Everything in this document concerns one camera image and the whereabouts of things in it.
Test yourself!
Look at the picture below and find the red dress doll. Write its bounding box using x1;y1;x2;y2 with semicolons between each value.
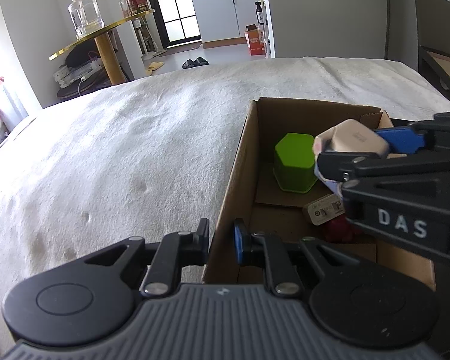
324;217;364;244

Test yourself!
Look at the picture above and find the black framed glass door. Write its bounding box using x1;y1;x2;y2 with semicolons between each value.
146;0;203;47

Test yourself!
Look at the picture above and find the white kitchen cabinet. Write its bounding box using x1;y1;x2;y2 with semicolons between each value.
190;0;265;44

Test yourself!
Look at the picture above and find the white upright appliance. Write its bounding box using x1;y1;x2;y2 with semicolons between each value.
135;20;166;61

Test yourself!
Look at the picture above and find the orange cardboard box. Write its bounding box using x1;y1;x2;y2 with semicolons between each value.
245;24;266;56

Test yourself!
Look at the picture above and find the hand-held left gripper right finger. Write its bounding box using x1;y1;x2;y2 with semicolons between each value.
232;218;365;299

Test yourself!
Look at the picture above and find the black bag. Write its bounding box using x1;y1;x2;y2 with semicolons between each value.
65;39;109;70

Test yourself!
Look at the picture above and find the green hexagonal container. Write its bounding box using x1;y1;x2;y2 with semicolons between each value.
273;132;319;195

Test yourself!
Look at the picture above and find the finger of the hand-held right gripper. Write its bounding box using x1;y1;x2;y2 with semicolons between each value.
317;146;450;181
375;110;450;154

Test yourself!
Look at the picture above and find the beige rounded plastic case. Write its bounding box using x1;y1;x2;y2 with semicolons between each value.
313;119;391;196

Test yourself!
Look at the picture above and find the white fluffy blanket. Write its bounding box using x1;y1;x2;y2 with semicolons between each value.
0;56;450;360

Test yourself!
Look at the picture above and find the brown cardboard box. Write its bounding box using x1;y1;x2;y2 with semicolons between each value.
202;97;437;293

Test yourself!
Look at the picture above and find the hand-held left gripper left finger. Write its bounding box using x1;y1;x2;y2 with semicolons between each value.
83;217;211;298

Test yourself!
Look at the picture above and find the brown padded headboard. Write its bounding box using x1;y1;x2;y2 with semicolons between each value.
412;0;450;68

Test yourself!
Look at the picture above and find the gold round side table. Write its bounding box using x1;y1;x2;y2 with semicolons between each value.
48;7;155;100

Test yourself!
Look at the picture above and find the white power strip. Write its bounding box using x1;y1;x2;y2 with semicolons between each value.
52;60;102;89

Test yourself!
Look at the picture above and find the black wall cable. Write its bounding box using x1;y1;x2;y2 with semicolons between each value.
383;0;392;60

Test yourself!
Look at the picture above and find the white labelled power adapter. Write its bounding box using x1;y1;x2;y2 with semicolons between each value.
303;194;347;227

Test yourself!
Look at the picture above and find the clear glass jar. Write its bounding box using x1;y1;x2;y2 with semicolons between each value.
67;0;100;40

